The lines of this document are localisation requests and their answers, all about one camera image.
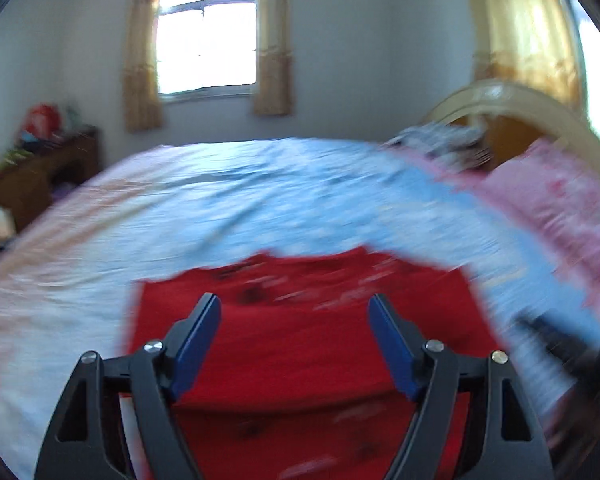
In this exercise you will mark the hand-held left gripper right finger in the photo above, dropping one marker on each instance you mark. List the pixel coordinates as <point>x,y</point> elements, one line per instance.
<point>392,345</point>

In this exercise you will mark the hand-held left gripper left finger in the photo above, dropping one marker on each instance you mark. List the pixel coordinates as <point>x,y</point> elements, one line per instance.
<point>197,345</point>

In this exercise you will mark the red knit sweater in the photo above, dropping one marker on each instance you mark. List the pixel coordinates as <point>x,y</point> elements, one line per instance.
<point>290,350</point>

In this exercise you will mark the pile of patterned clothes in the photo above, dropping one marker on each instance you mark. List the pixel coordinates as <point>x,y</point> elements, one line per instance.
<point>440,140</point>

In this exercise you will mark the blue dotted bed sheet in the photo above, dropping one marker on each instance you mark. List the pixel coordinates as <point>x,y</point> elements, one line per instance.
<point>230,200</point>

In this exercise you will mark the pink floral pillow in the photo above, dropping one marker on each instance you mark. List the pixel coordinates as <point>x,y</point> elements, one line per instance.
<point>555,200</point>

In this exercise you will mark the brown wooden desk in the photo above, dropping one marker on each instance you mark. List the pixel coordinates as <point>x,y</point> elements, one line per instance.
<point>30,180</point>

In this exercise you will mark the yellow wooden headboard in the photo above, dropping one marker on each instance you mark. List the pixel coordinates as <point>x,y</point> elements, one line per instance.
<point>505,92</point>

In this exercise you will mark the red bag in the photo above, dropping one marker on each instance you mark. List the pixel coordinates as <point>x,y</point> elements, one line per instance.
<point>42,120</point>

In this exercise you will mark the short yellow curtain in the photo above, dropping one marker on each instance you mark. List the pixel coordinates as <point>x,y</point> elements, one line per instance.
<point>275,60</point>
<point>140,60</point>

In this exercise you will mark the grey framed window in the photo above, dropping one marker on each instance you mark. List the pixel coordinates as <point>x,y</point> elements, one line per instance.
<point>205,45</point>

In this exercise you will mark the long yellow curtain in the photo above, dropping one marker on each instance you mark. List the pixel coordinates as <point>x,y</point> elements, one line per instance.
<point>520,20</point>

